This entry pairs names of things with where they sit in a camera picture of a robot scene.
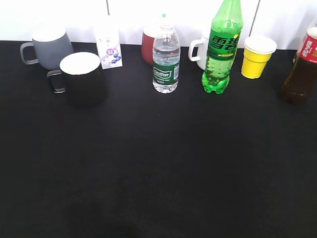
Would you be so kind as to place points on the black mug white interior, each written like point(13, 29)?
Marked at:
point(83, 78)

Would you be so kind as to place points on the cola bottle red label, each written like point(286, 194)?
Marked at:
point(300, 83)

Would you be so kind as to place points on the green sprite bottle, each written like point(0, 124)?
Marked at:
point(226, 28)

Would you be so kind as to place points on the yellow paper cup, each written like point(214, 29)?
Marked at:
point(257, 52)

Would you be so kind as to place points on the clear water bottle green label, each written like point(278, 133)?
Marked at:
point(166, 57)

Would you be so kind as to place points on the white ceramic mug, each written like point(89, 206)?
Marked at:
point(202, 44)

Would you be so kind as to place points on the red ceramic mug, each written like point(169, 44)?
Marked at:
point(150, 31)

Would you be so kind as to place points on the small blueberry milk carton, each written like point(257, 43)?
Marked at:
point(108, 43)

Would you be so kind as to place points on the grey ceramic mug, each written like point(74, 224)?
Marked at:
point(51, 44)

